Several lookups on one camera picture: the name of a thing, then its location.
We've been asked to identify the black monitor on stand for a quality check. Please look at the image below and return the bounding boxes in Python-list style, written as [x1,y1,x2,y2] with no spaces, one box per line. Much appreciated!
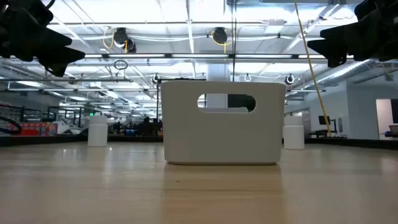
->
[310,115,338,138]

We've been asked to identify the yellow hanging cable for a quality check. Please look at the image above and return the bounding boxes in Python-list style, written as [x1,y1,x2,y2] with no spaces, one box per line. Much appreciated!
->
[294,0,332,138]

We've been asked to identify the white pill bottle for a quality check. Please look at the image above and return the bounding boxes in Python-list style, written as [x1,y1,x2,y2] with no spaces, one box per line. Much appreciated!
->
[282,115,305,151]
[87,115,109,147]

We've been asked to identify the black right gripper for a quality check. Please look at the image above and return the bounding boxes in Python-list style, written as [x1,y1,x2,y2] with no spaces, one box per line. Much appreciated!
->
[307,0,398,68]

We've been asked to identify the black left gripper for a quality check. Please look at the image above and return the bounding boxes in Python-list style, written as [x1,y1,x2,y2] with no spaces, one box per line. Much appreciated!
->
[0,0,86,78]

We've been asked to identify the black ceiling cord reel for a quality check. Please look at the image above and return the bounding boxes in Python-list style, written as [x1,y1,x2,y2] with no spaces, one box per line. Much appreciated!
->
[113,27,137,54]
[211,27,229,45]

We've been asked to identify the red box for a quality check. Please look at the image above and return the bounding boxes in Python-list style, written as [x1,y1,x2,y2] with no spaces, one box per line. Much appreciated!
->
[9,121,58,136]

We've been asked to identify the black hanging cable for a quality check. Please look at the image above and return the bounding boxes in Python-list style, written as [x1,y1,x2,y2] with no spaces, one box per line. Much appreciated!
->
[231,0,238,82]

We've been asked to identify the white plastic basket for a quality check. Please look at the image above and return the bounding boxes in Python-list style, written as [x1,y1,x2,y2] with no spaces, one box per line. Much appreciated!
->
[160,80,286,166]

